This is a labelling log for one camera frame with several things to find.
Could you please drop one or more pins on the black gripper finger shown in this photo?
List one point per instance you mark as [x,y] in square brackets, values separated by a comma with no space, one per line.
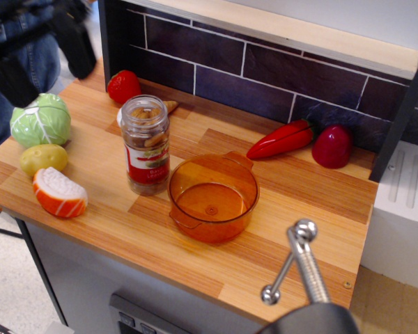
[73,39]
[15,85]

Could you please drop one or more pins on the clear almond jar red label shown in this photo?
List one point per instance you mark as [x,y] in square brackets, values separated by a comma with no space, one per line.
[144,127]

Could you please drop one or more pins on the orange transparent plastic pot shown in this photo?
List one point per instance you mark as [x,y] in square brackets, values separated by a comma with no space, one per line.
[213,196]

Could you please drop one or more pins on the person in blue jeans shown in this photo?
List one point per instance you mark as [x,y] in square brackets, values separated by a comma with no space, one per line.
[39,58]

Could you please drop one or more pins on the green toy cabbage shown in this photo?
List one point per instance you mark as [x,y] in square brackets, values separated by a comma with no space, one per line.
[46,120]

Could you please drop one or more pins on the red toy strawberry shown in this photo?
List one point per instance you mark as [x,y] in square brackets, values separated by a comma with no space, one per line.
[123,86]

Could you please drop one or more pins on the yellow toy potato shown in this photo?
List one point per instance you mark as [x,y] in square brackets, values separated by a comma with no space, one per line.
[43,156]

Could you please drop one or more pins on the white jar lid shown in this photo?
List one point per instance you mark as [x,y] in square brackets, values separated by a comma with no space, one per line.
[119,117]

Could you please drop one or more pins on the orange white salmon sushi toy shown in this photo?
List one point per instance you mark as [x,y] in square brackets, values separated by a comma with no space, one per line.
[59,195]

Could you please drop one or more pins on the toy croissant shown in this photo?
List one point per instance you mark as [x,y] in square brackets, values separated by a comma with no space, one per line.
[171,105]

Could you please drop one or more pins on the wooden upper shelf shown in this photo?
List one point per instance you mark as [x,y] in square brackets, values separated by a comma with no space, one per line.
[294,33]

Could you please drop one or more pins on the red toy chili pepper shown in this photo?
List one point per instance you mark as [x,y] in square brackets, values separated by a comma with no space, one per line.
[290,137]

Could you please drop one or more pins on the grey oven control panel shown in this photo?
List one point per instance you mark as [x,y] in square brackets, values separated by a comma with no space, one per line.
[131,318]

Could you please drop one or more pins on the dark red toy pepper half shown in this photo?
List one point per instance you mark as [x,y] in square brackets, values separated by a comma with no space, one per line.
[333,147]

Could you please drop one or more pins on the metal clamp screw handle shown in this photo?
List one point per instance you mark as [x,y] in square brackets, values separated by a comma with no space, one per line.
[321,315]

